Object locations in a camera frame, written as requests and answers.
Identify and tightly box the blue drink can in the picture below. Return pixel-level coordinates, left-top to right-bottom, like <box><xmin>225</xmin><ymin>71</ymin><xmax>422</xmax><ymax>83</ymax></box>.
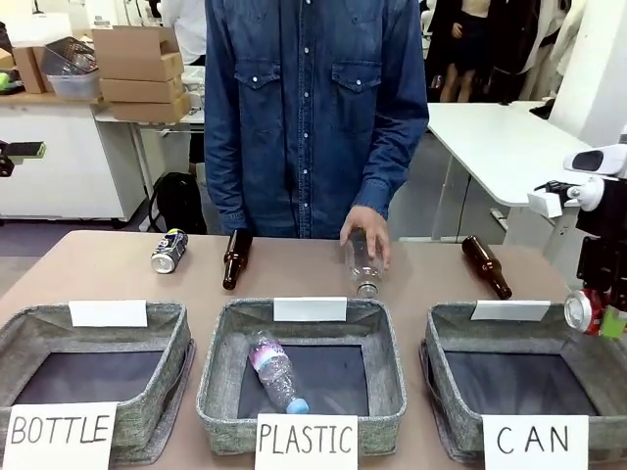
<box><xmin>150</xmin><ymin>227</ymin><xmax>190</xmax><ymax>275</ymax></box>

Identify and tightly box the white paper sign PLASTIC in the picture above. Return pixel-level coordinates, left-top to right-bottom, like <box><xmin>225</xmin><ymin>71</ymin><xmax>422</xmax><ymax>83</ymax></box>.
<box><xmin>254</xmin><ymin>412</ymin><xmax>360</xmax><ymax>470</ymax></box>

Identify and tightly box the white paper sign BOTTLE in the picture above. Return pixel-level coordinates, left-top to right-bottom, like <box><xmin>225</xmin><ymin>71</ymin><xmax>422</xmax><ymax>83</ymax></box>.
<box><xmin>0</xmin><ymin>401</ymin><xmax>120</xmax><ymax>470</ymax></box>

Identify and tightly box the blank white card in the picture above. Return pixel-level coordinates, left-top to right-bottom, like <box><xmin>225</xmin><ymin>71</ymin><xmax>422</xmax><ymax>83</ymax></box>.
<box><xmin>272</xmin><ymin>296</ymin><xmax>349</xmax><ymax>323</ymax></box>
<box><xmin>68</xmin><ymin>299</ymin><xmax>149</xmax><ymax>329</ymax></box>
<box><xmin>469</xmin><ymin>299</ymin><xmax>553</xmax><ymax>323</ymax></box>

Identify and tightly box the person's left hand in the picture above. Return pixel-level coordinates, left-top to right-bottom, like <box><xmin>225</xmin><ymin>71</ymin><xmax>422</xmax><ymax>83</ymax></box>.
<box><xmin>339</xmin><ymin>205</ymin><xmax>394</xmax><ymax>272</ymax></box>

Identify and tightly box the green ball object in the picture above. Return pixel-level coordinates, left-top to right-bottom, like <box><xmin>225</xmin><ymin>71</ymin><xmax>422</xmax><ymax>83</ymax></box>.
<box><xmin>0</xmin><ymin>70</ymin><xmax>24</xmax><ymax>95</ymax></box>

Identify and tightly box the crushed plastic bottle blue cap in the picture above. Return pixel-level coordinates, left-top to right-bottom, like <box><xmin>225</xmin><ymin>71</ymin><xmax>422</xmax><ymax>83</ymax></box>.
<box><xmin>248</xmin><ymin>329</ymin><xmax>312</xmax><ymax>415</ymax></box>

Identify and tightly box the brown glass bottle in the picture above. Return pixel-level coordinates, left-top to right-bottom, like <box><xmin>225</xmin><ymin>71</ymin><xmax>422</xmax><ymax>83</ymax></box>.
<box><xmin>221</xmin><ymin>227</ymin><xmax>254</xmax><ymax>292</ymax></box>
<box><xmin>460</xmin><ymin>235</ymin><xmax>514</xmax><ymax>302</ymax></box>

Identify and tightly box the open brown cardboard box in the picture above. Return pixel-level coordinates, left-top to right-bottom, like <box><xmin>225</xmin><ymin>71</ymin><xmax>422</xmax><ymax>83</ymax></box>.
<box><xmin>90</xmin><ymin>23</ymin><xmax>186</xmax><ymax>82</ymax></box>

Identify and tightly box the white cabinet table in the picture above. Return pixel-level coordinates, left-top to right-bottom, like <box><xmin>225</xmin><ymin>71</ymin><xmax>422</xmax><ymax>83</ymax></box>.
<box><xmin>0</xmin><ymin>90</ymin><xmax>150</xmax><ymax>227</ymax></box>

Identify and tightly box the bystander in dark coat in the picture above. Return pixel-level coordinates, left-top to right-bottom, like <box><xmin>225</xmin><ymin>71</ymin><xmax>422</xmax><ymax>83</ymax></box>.
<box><xmin>488</xmin><ymin>0</ymin><xmax>559</xmax><ymax>105</ymax></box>

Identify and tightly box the black backpack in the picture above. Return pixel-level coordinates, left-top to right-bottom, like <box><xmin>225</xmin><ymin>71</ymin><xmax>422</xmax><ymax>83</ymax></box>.
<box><xmin>146</xmin><ymin>171</ymin><xmax>209</xmax><ymax>236</ymax></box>

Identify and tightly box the clear plastic storage bin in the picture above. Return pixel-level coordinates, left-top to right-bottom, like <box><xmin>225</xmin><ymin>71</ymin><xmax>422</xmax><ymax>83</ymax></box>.
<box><xmin>39</xmin><ymin>35</ymin><xmax>103</xmax><ymax>101</ymax></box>

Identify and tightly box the person's right denim forearm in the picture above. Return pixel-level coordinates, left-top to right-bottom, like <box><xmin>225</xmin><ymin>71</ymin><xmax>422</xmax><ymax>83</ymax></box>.
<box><xmin>204</xmin><ymin>112</ymin><xmax>252</xmax><ymax>237</ymax></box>

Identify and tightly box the flat brown cardboard box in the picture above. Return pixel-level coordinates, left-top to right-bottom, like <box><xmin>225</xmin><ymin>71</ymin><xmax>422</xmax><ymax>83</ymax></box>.
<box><xmin>108</xmin><ymin>91</ymin><xmax>192</xmax><ymax>123</ymax></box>
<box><xmin>98</xmin><ymin>71</ymin><xmax>186</xmax><ymax>105</ymax></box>

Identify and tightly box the clear plastic bottle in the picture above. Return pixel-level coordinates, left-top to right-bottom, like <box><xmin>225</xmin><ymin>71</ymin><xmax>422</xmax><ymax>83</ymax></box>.
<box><xmin>343</xmin><ymin>226</ymin><xmax>389</xmax><ymax>300</ymax></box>

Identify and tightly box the grey fabric basket bottle sign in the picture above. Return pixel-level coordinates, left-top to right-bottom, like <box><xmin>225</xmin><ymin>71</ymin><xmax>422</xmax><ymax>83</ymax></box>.
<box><xmin>0</xmin><ymin>300</ymin><xmax>198</xmax><ymax>467</ymax></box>

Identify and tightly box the grey fabric basket can sign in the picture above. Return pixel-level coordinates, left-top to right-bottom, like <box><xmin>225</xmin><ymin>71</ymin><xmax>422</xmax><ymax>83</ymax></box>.
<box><xmin>417</xmin><ymin>300</ymin><xmax>627</xmax><ymax>465</ymax></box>

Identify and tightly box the bystander in white shirt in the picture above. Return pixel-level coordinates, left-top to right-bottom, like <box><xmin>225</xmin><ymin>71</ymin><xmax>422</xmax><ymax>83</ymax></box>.
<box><xmin>160</xmin><ymin>0</ymin><xmax>209</xmax><ymax>67</ymax></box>

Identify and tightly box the red drink can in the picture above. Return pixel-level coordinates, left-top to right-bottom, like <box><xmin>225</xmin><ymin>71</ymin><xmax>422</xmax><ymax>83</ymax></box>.
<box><xmin>563</xmin><ymin>288</ymin><xmax>609</xmax><ymax>337</ymax></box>

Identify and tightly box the person's denim shirt torso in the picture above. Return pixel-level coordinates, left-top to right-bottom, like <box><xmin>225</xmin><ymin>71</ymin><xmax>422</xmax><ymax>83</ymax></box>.
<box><xmin>204</xmin><ymin>0</ymin><xmax>431</xmax><ymax>240</ymax></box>

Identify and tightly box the white paper sign CAN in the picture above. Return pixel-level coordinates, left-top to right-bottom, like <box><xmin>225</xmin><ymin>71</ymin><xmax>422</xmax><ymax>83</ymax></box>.
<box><xmin>480</xmin><ymin>413</ymin><xmax>591</xmax><ymax>470</ymax></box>

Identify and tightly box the person's left denim forearm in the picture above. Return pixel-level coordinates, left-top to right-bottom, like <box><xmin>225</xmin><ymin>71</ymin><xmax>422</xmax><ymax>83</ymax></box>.
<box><xmin>353</xmin><ymin>110</ymin><xmax>431</xmax><ymax>217</ymax></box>

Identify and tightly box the grey fabric basket plastic sign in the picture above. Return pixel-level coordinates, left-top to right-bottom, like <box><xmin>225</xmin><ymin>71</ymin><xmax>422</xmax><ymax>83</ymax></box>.
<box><xmin>195</xmin><ymin>295</ymin><xmax>409</xmax><ymax>457</ymax></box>

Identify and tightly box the small brown cardboard box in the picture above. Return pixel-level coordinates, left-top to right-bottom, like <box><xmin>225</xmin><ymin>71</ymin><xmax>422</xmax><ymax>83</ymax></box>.
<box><xmin>11</xmin><ymin>45</ymin><xmax>56</xmax><ymax>95</ymax></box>

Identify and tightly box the bystander in black skirt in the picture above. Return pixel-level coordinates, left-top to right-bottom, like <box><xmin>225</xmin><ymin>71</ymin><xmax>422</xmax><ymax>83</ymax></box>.
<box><xmin>429</xmin><ymin>0</ymin><xmax>493</xmax><ymax>104</ymax></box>

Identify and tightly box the white desk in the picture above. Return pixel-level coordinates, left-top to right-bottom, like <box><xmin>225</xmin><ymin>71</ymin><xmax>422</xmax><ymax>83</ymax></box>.
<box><xmin>424</xmin><ymin>100</ymin><xmax>595</xmax><ymax>242</ymax></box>

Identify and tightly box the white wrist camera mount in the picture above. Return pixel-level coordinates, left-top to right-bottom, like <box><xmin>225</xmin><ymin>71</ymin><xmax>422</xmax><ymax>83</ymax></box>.
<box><xmin>527</xmin><ymin>190</ymin><xmax>565</xmax><ymax>219</ymax></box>

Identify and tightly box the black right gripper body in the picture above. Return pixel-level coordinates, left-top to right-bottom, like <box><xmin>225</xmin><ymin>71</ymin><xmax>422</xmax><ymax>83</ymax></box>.
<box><xmin>574</xmin><ymin>178</ymin><xmax>627</xmax><ymax>297</ymax></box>

